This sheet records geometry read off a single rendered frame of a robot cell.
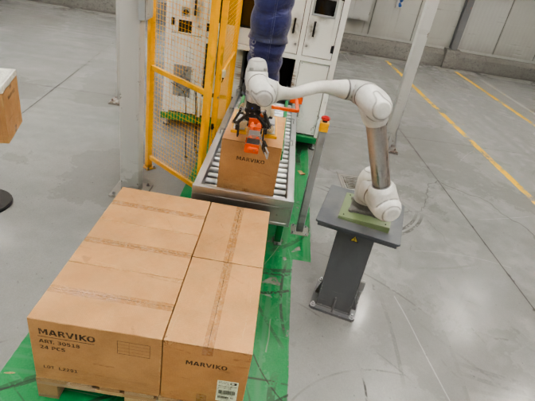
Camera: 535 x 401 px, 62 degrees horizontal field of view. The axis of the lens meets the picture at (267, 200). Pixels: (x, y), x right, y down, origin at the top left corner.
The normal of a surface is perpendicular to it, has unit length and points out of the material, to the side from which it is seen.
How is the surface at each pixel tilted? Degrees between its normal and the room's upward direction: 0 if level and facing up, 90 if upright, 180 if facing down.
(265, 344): 0
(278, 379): 0
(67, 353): 90
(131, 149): 90
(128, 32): 90
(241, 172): 90
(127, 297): 0
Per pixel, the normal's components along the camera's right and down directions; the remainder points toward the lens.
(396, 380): 0.16, -0.85
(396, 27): 0.03, 0.51
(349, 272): -0.31, 0.44
